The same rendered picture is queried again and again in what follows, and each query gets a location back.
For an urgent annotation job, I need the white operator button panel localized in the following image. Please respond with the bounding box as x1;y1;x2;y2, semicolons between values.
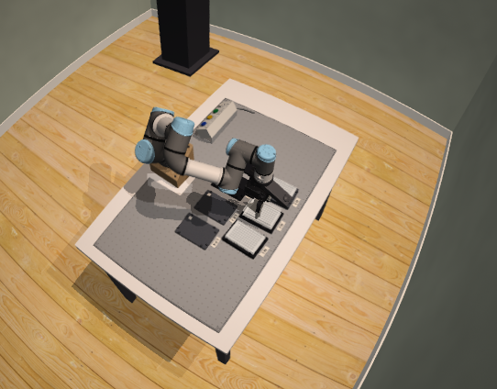
196;101;247;143

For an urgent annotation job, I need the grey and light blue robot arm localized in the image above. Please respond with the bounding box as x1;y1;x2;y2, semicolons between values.
135;106;293;207

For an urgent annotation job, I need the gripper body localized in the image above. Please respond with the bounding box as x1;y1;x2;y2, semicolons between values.
244;166;273;202

